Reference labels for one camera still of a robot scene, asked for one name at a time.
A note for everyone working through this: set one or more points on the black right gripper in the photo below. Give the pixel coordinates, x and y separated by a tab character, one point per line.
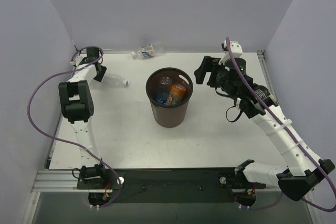
209	72

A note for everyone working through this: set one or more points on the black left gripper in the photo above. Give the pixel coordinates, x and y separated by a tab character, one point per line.
99	72

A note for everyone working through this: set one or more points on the clear plastic bottle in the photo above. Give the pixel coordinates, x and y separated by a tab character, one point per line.
115	81

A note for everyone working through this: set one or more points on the orange label plastic bottle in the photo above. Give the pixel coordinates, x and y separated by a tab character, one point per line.
176	94

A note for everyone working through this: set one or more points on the blue label plastic bottle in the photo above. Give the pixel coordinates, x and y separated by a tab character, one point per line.
163	90

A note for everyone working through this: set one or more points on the brown plastic waste bin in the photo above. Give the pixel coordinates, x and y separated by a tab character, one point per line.
169	116

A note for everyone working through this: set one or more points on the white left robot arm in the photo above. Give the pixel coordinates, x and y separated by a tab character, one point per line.
77	107

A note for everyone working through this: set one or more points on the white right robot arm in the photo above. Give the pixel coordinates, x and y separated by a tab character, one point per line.
304	168

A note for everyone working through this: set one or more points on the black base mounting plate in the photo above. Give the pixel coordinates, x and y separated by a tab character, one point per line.
176	185

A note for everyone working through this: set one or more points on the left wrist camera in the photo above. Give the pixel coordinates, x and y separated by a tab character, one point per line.
75	62

